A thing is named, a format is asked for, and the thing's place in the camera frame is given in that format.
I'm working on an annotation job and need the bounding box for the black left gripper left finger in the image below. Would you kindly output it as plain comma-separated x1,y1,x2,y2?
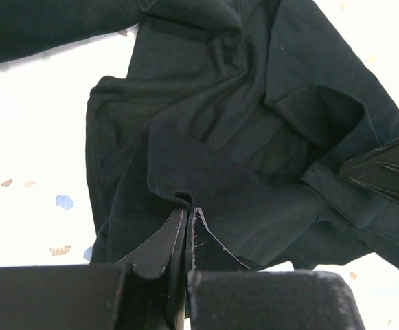
0,208,188,329

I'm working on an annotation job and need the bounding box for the folded black t-shirt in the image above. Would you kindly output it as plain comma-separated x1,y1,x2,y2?
0,0,143,63

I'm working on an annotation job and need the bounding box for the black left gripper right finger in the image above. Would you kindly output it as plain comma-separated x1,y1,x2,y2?
187,208,365,329

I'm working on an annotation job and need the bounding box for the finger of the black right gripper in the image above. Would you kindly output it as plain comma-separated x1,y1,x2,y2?
340,138,399,205

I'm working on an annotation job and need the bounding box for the black t-shirt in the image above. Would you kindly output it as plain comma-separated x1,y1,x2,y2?
0,0,143,63
86,1,399,269

